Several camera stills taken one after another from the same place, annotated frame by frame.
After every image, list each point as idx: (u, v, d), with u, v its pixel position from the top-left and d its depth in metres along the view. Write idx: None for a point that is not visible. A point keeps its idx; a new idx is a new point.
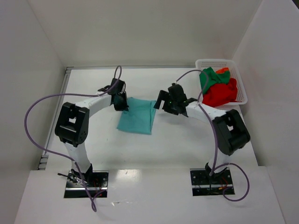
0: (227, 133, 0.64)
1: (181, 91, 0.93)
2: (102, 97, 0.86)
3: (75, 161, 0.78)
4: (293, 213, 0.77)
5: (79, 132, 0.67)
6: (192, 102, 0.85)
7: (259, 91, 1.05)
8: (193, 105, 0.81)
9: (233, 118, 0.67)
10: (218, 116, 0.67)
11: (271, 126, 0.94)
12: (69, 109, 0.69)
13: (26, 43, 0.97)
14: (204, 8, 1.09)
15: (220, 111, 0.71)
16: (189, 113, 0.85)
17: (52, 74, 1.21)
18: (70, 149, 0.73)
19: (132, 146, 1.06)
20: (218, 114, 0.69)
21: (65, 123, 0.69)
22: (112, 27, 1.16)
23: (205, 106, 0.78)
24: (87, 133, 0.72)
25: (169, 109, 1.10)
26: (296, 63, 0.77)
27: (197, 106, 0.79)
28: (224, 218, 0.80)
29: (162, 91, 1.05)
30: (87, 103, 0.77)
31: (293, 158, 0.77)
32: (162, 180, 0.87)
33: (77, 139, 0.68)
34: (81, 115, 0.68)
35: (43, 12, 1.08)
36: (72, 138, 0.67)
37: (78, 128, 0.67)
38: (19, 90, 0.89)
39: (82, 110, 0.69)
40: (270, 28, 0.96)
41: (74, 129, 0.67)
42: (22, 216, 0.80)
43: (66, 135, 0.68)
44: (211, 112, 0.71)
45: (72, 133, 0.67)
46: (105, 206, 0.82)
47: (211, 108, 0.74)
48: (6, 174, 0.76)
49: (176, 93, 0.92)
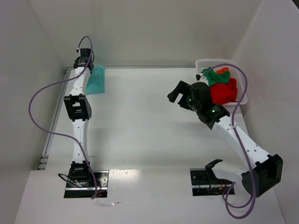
0: (263, 184, 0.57)
1: (209, 92, 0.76)
2: (83, 74, 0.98)
3: (79, 142, 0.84)
4: (292, 213, 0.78)
5: (86, 112, 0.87)
6: (223, 117, 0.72)
7: (259, 91, 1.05)
8: (225, 124, 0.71)
9: (277, 168, 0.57)
10: (260, 165, 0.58)
11: (270, 126, 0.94)
12: (70, 101, 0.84)
13: (25, 41, 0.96)
14: (205, 8, 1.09)
15: (261, 151, 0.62)
16: (219, 131, 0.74)
17: (52, 73, 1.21)
18: (77, 126, 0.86)
19: (132, 145, 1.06)
20: (259, 157, 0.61)
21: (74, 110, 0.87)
22: (111, 26, 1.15)
23: (242, 135, 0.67)
24: (91, 109, 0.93)
25: (184, 106, 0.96)
26: (296, 65, 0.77)
27: (231, 129, 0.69)
28: (224, 218, 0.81)
29: (182, 83, 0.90)
30: (78, 88, 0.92)
31: (292, 159, 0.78)
32: (163, 180, 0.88)
33: (88, 116, 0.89)
34: (83, 101, 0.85)
35: (43, 11, 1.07)
36: (84, 116, 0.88)
37: (84, 108, 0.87)
38: (19, 90, 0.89)
39: (81, 97, 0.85)
40: (270, 30, 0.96)
41: (82, 112, 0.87)
42: (21, 217, 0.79)
43: (78, 117, 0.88)
44: (251, 151, 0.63)
45: (82, 114, 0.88)
46: (104, 206, 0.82)
47: (250, 142, 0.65)
48: (6, 176, 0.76)
49: (205, 97, 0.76)
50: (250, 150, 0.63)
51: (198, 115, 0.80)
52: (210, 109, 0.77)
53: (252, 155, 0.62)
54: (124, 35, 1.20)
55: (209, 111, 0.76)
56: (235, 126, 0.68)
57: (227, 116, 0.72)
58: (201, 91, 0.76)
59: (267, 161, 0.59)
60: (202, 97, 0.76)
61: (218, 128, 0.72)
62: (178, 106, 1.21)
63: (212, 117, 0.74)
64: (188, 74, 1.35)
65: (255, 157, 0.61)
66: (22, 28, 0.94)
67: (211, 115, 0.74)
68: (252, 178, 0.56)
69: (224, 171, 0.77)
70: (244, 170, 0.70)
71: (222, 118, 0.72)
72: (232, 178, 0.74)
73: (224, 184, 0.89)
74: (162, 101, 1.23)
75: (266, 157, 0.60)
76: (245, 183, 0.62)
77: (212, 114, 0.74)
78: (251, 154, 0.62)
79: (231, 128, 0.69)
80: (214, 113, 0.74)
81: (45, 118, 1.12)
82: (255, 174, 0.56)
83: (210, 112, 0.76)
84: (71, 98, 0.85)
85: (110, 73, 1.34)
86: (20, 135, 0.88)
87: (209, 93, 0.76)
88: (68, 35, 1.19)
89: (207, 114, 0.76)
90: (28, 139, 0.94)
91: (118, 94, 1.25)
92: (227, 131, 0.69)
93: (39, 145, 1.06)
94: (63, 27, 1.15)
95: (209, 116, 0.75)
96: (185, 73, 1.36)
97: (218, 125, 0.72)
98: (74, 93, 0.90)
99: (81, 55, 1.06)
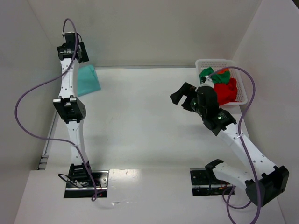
0: (268, 194, 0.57)
1: (215, 97, 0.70)
2: (72, 67, 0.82)
3: (76, 145, 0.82)
4: (292, 213, 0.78)
5: (80, 112, 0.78)
6: (230, 124, 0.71)
7: (259, 91, 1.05)
8: (232, 133, 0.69)
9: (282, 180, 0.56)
10: (267, 177, 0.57)
11: (270, 127, 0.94)
12: (61, 103, 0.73)
13: (26, 41, 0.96)
14: (205, 8, 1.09)
15: (268, 162, 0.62)
16: (224, 138, 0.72)
17: (51, 73, 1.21)
18: (73, 129, 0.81)
19: (133, 146, 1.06)
20: (266, 169, 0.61)
21: (66, 111, 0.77)
22: (111, 26, 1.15)
23: (248, 143, 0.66)
24: (85, 106, 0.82)
25: (187, 108, 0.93)
26: (295, 65, 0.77)
27: (237, 138, 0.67)
28: (224, 218, 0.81)
29: (187, 85, 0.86)
30: (68, 88, 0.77)
31: (292, 159, 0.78)
32: (163, 180, 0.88)
33: (82, 116, 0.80)
34: (75, 104, 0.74)
35: (42, 10, 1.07)
36: (78, 116, 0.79)
37: (77, 110, 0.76)
38: (19, 90, 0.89)
39: (72, 99, 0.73)
40: (270, 30, 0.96)
41: (76, 113, 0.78)
42: (21, 217, 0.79)
43: (73, 117, 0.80)
44: (257, 162, 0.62)
45: (76, 115, 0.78)
46: (105, 206, 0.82)
47: (256, 151, 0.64)
48: (6, 176, 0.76)
49: (211, 103, 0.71)
50: (256, 161, 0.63)
51: (203, 119, 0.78)
52: (216, 115, 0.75)
53: (258, 166, 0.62)
54: (124, 35, 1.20)
55: (215, 118, 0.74)
56: (241, 135, 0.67)
57: (233, 124, 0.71)
58: (208, 95, 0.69)
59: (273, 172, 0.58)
60: (209, 103, 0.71)
61: (223, 135, 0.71)
62: (178, 106, 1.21)
63: (217, 124, 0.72)
64: (188, 75, 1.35)
65: (261, 169, 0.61)
66: (22, 28, 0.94)
67: (217, 121, 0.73)
68: (258, 189, 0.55)
69: (224, 175, 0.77)
70: (247, 177, 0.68)
71: (228, 126, 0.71)
72: (233, 182, 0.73)
73: (224, 185, 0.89)
74: (163, 101, 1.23)
75: (273, 169, 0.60)
76: (248, 192, 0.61)
77: (218, 122, 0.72)
78: (257, 165, 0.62)
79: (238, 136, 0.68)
80: (220, 120, 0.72)
81: (45, 118, 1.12)
82: (261, 186, 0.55)
83: (215, 118, 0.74)
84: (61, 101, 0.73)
85: (110, 74, 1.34)
86: (20, 135, 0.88)
87: (215, 98, 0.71)
88: None
89: (212, 121, 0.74)
90: (28, 139, 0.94)
91: (118, 95, 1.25)
92: (233, 140, 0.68)
93: (39, 145, 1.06)
94: (63, 27, 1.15)
95: (214, 123, 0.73)
96: (185, 73, 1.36)
97: (224, 133, 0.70)
98: (63, 95, 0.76)
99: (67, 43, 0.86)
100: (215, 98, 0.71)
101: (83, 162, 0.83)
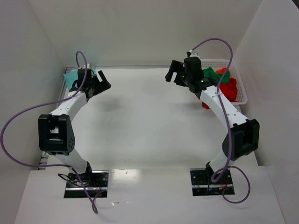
0: (239, 144, 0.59)
1: (199, 64, 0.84)
2: (77, 97, 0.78)
3: (71, 166, 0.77)
4: (292, 213, 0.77)
5: (66, 141, 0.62)
6: (210, 86, 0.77)
7: (259, 90, 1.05)
8: (211, 93, 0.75)
9: (252, 131, 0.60)
10: (238, 125, 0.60)
11: (270, 126, 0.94)
12: (46, 120, 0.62)
13: (25, 41, 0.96)
14: (205, 7, 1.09)
15: (241, 115, 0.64)
16: (205, 100, 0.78)
17: (51, 73, 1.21)
18: (63, 159, 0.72)
19: (133, 146, 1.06)
20: (238, 120, 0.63)
21: (48, 136, 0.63)
22: (111, 26, 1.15)
23: (225, 101, 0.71)
24: (74, 139, 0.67)
25: (180, 84, 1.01)
26: (295, 65, 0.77)
27: (215, 96, 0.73)
28: (224, 217, 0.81)
29: (174, 61, 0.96)
30: (63, 108, 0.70)
31: (292, 158, 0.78)
32: (164, 180, 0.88)
33: (67, 148, 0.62)
34: (63, 124, 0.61)
35: (42, 10, 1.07)
36: (61, 150, 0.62)
37: (63, 137, 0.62)
38: (19, 89, 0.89)
39: (62, 117, 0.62)
40: (270, 29, 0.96)
41: (59, 140, 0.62)
42: (21, 216, 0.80)
43: (53, 148, 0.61)
44: (231, 115, 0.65)
45: (59, 143, 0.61)
46: (105, 206, 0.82)
47: (231, 108, 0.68)
48: (6, 176, 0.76)
49: (194, 67, 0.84)
50: (230, 114, 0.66)
51: (189, 87, 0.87)
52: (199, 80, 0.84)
53: (231, 118, 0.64)
54: (124, 35, 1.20)
55: (198, 82, 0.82)
56: (219, 94, 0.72)
57: (214, 86, 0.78)
58: (192, 62, 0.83)
59: (245, 123, 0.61)
60: (194, 69, 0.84)
61: (204, 96, 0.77)
62: (179, 106, 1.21)
63: (200, 87, 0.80)
64: None
65: (234, 120, 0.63)
66: (22, 27, 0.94)
67: (200, 84, 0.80)
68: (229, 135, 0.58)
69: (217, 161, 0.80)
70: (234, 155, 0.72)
71: (209, 87, 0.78)
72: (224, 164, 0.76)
73: (224, 185, 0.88)
74: (163, 101, 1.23)
75: (245, 121, 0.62)
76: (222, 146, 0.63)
77: (200, 84, 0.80)
78: (231, 117, 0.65)
79: (216, 95, 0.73)
80: (202, 83, 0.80)
81: None
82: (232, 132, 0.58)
83: (198, 82, 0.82)
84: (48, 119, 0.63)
85: (111, 74, 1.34)
86: (20, 135, 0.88)
87: (199, 65, 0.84)
88: (68, 35, 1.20)
89: (195, 84, 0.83)
90: (28, 139, 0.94)
91: (118, 95, 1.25)
92: (212, 99, 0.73)
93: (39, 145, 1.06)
94: (63, 26, 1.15)
95: (197, 87, 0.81)
96: None
97: (205, 94, 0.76)
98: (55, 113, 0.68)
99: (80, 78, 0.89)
100: (199, 65, 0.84)
101: (75, 173, 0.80)
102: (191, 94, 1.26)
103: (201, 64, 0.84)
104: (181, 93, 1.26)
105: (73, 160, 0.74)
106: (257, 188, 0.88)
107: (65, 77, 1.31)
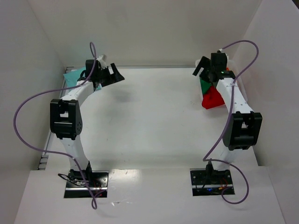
0: (236, 131, 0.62)
1: (224, 59, 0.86)
2: (85, 86, 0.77)
3: (74, 157, 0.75)
4: (292, 213, 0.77)
5: (75, 123, 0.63)
6: (228, 78, 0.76)
7: (259, 91, 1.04)
8: (226, 83, 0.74)
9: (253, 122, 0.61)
10: (240, 113, 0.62)
11: (270, 126, 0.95)
12: (58, 105, 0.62)
13: (26, 40, 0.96)
14: (205, 7, 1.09)
15: (247, 107, 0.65)
16: (220, 90, 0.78)
17: (51, 73, 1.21)
18: (68, 144, 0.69)
19: (133, 146, 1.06)
20: (243, 109, 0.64)
21: (59, 119, 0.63)
22: (111, 26, 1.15)
23: (238, 91, 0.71)
24: (82, 123, 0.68)
25: (205, 80, 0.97)
26: (295, 64, 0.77)
27: (229, 87, 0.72)
28: (225, 218, 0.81)
29: (203, 56, 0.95)
30: (72, 95, 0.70)
31: (292, 158, 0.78)
32: (164, 180, 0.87)
33: (75, 131, 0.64)
34: (72, 109, 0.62)
35: (42, 10, 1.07)
36: (70, 132, 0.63)
37: (73, 120, 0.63)
38: (19, 89, 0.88)
39: (71, 102, 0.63)
40: (269, 29, 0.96)
41: (68, 123, 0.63)
42: (21, 216, 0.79)
43: (63, 130, 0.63)
44: (238, 104, 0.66)
45: (68, 125, 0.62)
46: (105, 206, 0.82)
47: (241, 98, 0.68)
48: (6, 176, 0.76)
49: (217, 60, 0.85)
50: (237, 103, 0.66)
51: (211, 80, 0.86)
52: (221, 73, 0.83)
53: (237, 107, 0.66)
54: (124, 36, 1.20)
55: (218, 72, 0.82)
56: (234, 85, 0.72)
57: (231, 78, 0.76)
58: (217, 55, 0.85)
59: (248, 113, 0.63)
60: (217, 63, 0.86)
61: (220, 85, 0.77)
62: (179, 106, 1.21)
63: (218, 75, 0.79)
64: (188, 74, 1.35)
65: (238, 109, 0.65)
66: (22, 27, 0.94)
67: (219, 73, 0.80)
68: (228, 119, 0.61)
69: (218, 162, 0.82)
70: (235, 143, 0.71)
71: (225, 79, 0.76)
72: (222, 158, 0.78)
73: (224, 185, 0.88)
74: (163, 101, 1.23)
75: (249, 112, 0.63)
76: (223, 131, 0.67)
77: (220, 73, 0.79)
78: (236, 106, 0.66)
79: (231, 86, 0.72)
80: (222, 73, 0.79)
81: (45, 118, 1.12)
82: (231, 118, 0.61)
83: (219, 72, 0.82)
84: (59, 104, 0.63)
85: None
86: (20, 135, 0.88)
87: (224, 60, 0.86)
88: (68, 35, 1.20)
89: (215, 73, 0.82)
90: (28, 139, 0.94)
91: (119, 94, 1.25)
92: (225, 88, 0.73)
93: (39, 145, 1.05)
94: (63, 26, 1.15)
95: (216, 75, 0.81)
96: (185, 73, 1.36)
97: (221, 81, 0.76)
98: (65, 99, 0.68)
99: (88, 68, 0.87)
100: (225, 63, 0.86)
101: (79, 170, 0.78)
102: (191, 94, 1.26)
103: (226, 63, 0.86)
104: (181, 93, 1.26)
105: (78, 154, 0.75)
106: (257, 188, 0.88)
107: (65, 76, 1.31)
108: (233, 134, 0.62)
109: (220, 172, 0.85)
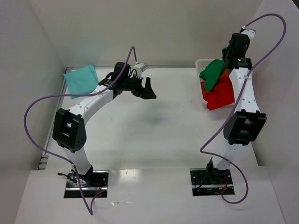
0: (238, 128, 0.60)
1: (245, 43, 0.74)
2: (102, 95, 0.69)
3: (74, 164, 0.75)
4: (292, 213, 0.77)
5: (74, 139, 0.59)
6: (244, 68, 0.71)
7: (259, 91, 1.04)
8: (240, 74, 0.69)
9: (257, 122, 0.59)
10: (245, 112, 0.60)
11: (270, 127, 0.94)
12: (63, 116, 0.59)
13: (26, 40, 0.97)
14: (204, 7, 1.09)
15: (254, 106, 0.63)
16: (232, 79, 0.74)
17: (51, 73, 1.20)
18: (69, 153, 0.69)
19: (133, 146, 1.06)
20: (249, 108, 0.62)
21: (62, 129, 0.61)
22: (111, 26, 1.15)
23: (250, 85, 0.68)
24: (86, 139, 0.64)
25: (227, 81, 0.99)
26: (295, 65, 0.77)
27: (242, 80, 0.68)
28: (224, 217, 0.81)
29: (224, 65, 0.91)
30: (82, 107, 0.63)
31: (291, 158, 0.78)
32: (164, 181, 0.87)
33: (74, 147, 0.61)
34: (75, 125, 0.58)
35: (43, 10, 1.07)
36: (69, 145, 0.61)
37: (73, 136, 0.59)
38: (19, 90, 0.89)
39: (76, 118, 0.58)
40: (270, 29, 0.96)
41: (69, 137, 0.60)
42: (20, 216, 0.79)
43: (63, 141, 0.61)
44: (245, 101, 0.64)
45: (67, 140, 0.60)
46: (104, 206, 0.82)
47: (250, 95, 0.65)
48: (6, 176, 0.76)
49: (237, 43, 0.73)
50: (245, 100, 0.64)
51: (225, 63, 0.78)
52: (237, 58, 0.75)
53: (244, 104, 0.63)
54: (124, 36, 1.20)
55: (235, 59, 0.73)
56: (246, 78, 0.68)
57: (247, 69, 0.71)
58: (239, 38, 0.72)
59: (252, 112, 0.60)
60: (238, 46, 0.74)
61: (232, 74, 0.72)
62: (179, 106, 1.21)
63: (233, 63, 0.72)
64: (188, 74, 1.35)
65: (244, 106, 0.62)
66: (22, 27, 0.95)
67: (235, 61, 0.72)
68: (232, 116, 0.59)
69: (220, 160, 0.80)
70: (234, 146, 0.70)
71: (241, 68, 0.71)
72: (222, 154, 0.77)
73: (224, 185, 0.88)
74: (163, 102, 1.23)
75: (255, 111, 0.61)
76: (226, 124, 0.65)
77: (237, 63, 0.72)
78: (243, 102, 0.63)
79: (244, 78, 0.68)
80: (238, 61, 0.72)
81: (45, 119, 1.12)
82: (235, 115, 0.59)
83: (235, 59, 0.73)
84: (65, 115, 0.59)
85: None
86: (20, 134, 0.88)
87: (245, 44, 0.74)
88: (68, 35, 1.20)
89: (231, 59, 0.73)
90: (28, 139, 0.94)
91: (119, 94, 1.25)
92: (238, 80, 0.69)
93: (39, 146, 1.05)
94: (63, 26, 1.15)
95: (231, 62, 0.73)
96: (185, 73, 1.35)
97: (234, 71, 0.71)
98: (73, 110, 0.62)
99: (115, 71, 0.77)
100: (245, 47, 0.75)
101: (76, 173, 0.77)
102: (191, 94, 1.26)
103: (246, 47, 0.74)
104: (181, 93, 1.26)
105: (79, 161, 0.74)
106: (257, 188, 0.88)
107: (65, 76, 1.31)
108: (234, 129, 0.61)
109: (220, 172, 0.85)
